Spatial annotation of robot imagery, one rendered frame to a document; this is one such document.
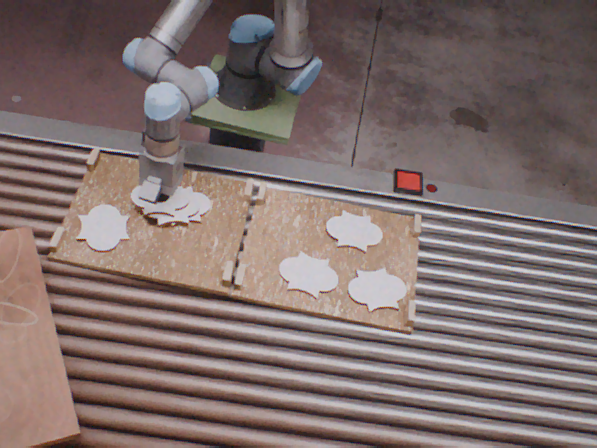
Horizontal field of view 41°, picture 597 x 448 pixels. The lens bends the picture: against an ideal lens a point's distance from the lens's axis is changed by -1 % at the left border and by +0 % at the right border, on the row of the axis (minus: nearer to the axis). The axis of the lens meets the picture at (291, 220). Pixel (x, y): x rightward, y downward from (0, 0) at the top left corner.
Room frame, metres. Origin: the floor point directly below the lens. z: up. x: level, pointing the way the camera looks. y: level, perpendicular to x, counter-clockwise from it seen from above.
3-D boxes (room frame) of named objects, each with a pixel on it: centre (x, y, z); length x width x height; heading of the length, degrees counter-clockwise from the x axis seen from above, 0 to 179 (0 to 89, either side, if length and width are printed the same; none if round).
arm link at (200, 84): (1.39, 0.29, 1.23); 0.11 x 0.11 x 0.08; 63
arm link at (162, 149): (1.29, 0.32, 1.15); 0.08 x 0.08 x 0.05
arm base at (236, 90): (1.82, 0.21, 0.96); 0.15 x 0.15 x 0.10
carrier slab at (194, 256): (1.25, 0.31, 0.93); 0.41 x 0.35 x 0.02; 91
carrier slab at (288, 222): (1.25, -0.11, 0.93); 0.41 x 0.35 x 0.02; 90
